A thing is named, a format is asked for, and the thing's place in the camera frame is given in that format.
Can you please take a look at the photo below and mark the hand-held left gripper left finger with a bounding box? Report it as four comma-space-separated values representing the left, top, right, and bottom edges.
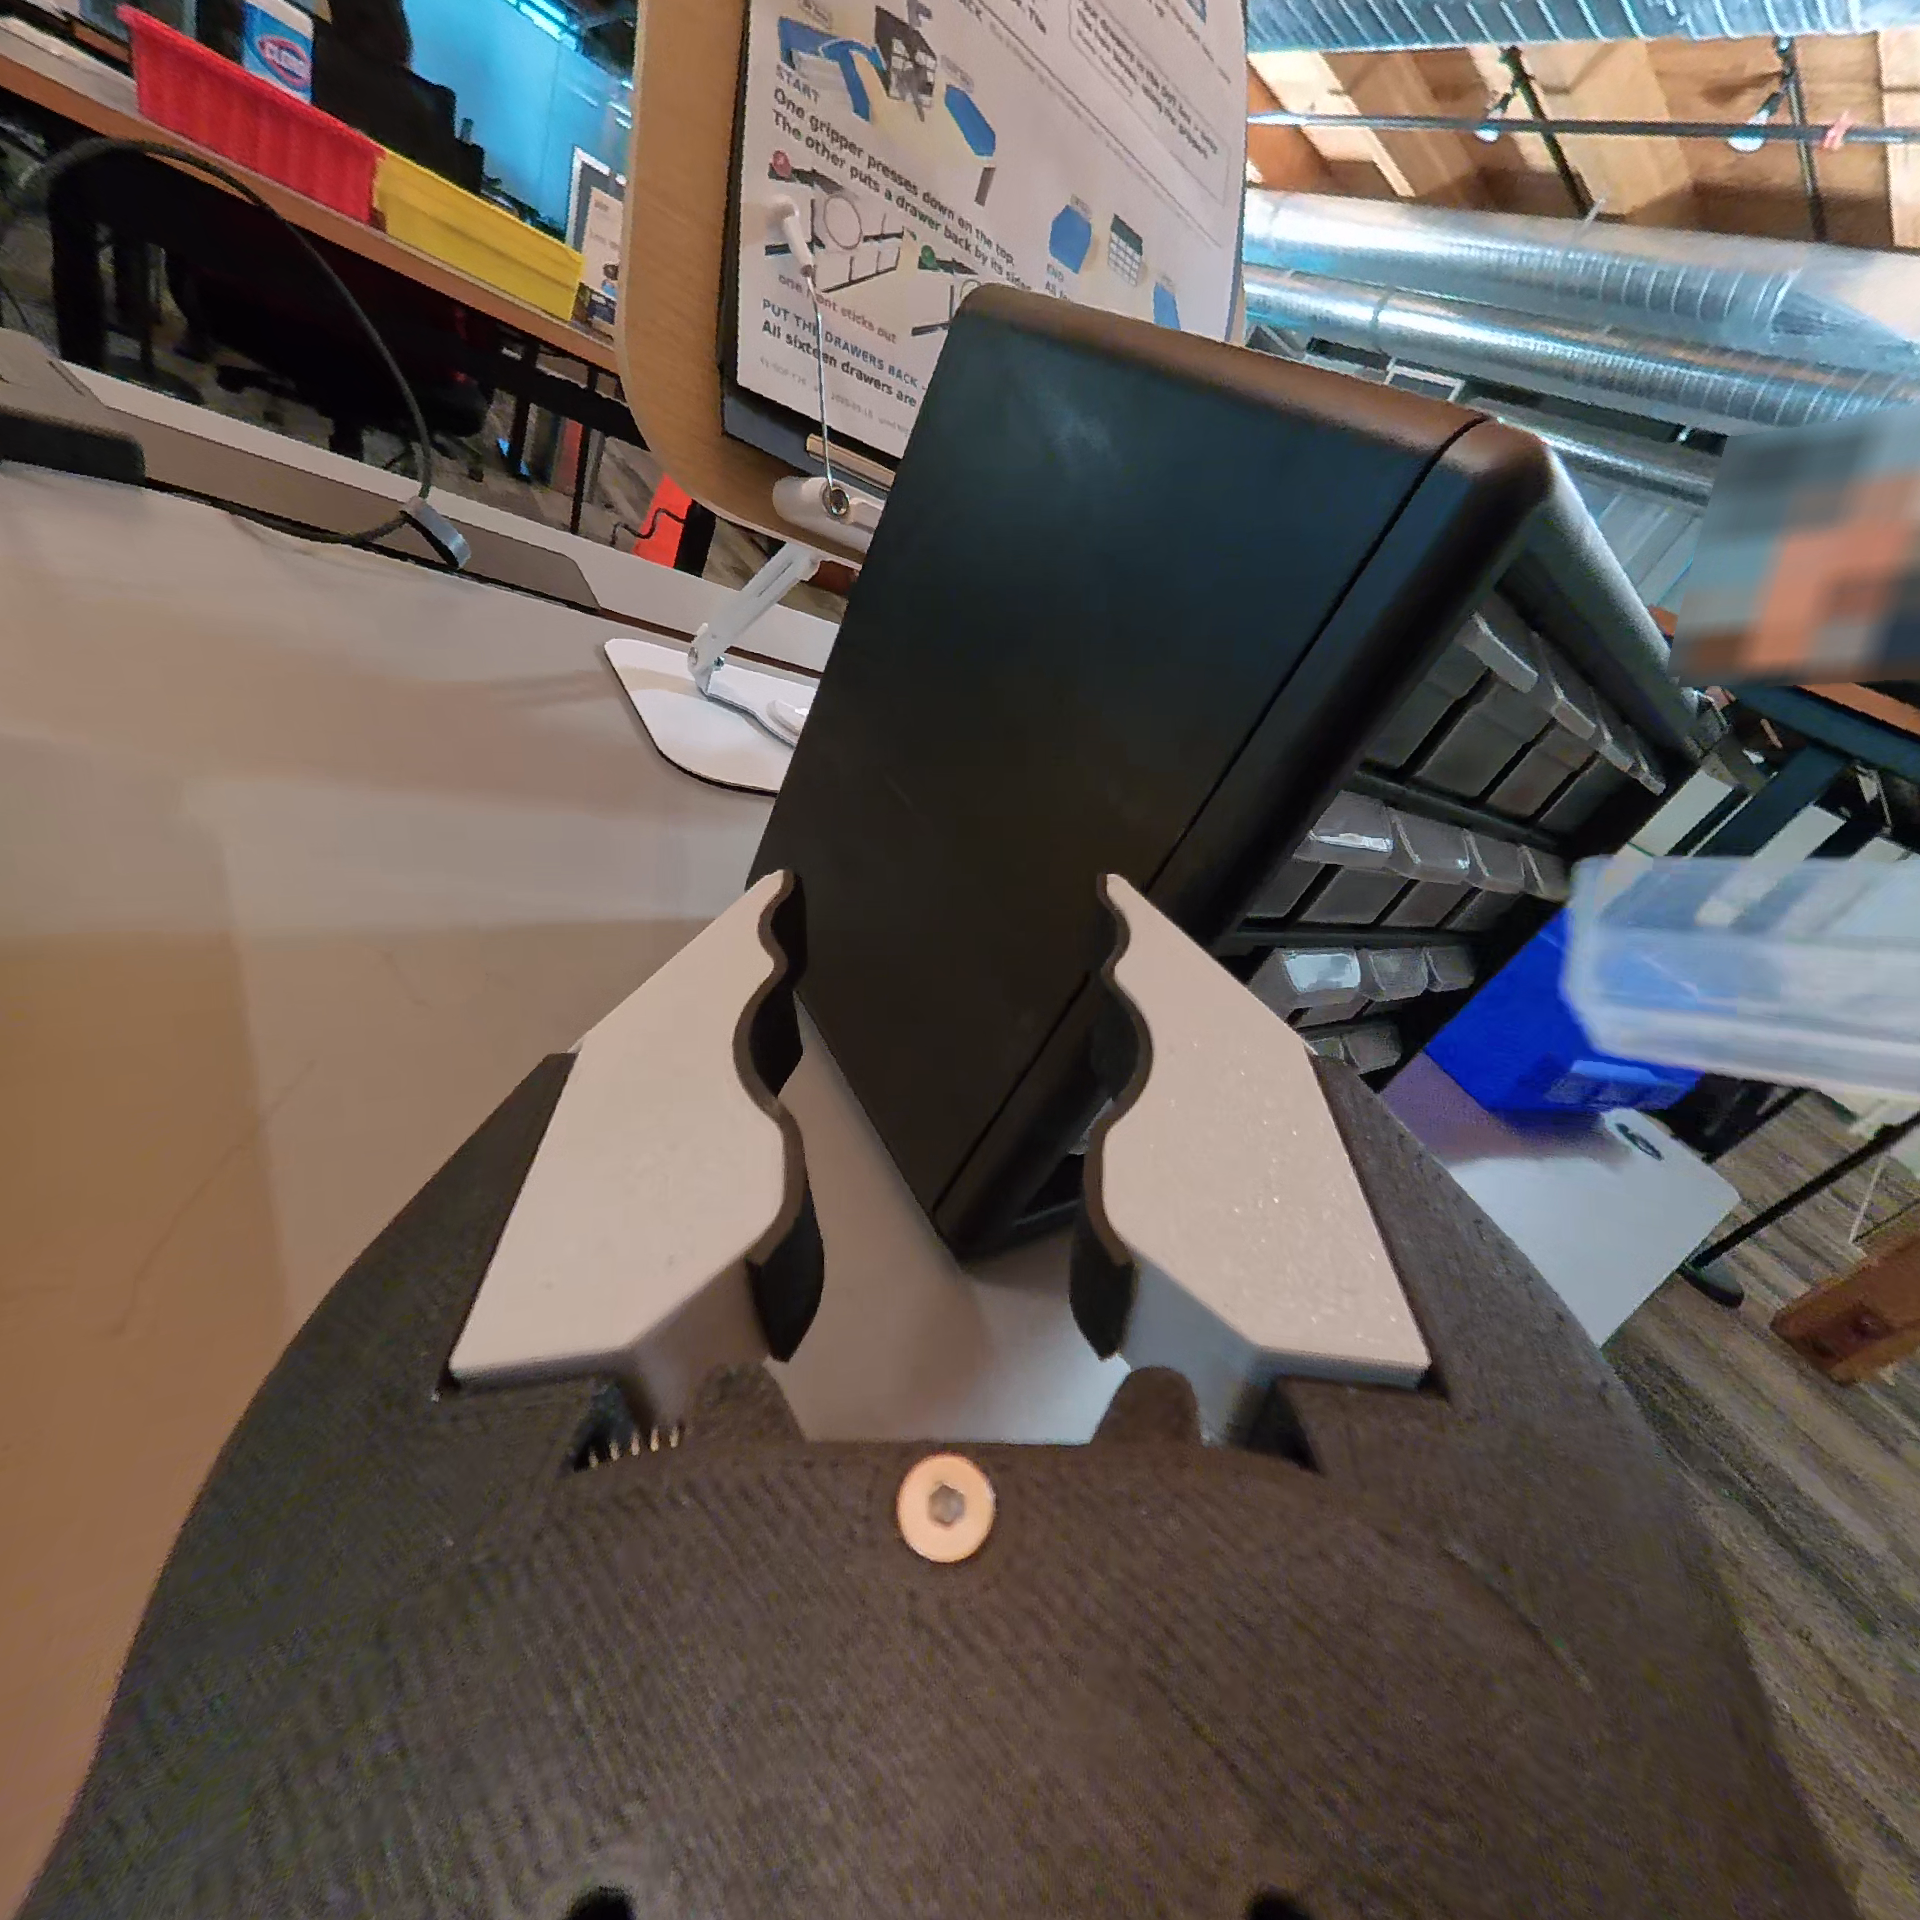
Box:
446, 867, 829, 1421

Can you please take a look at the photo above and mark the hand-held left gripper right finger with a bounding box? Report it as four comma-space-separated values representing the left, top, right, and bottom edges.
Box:
1068, 873, 1437, 1446

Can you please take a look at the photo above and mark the blue plastic bin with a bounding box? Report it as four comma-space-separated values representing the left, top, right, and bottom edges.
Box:
1416, 906, 1704, 1121

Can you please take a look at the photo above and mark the clear plastic drawer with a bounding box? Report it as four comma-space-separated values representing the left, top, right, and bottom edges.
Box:
1559, 855, 1920, 1111

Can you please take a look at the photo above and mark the black drawer cabinet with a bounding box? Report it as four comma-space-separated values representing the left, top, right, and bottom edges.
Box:
743, 284, 1780, 1263

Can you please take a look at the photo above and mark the grey desk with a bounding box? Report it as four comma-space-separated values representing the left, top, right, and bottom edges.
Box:
0, 323, 1745, 1863

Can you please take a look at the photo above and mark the set of clear cabinet drawers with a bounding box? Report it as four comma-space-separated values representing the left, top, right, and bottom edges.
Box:
1222, 606, 1667, 1075

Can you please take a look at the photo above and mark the wooden box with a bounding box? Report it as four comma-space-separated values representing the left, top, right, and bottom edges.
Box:
1769, 1242, 1920, 1387

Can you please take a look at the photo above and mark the black power adapter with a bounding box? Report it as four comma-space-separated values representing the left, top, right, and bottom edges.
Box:
0, 402, 150, 487

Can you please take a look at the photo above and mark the yellow plastic bin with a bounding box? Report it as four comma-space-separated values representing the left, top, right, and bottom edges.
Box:
372, 150, 587, 323

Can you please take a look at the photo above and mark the instruction poster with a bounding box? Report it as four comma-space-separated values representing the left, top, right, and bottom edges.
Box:
720, 0, 1249, 461

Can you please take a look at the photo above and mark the red plastic bin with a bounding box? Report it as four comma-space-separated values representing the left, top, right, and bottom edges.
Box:
119, 4, 379, 225

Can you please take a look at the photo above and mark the blue white wipes canister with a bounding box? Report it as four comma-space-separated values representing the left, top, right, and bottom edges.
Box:
239, 0, 320, 105

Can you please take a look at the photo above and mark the long wooden table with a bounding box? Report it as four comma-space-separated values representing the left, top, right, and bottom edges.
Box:
0, 23, 639, 379

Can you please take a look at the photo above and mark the black table frame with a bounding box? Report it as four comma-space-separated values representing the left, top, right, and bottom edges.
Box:
1679, 683, 1920, 1311

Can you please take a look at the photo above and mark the black cable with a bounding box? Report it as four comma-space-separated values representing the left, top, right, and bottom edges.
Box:
0, 139, 439, 531

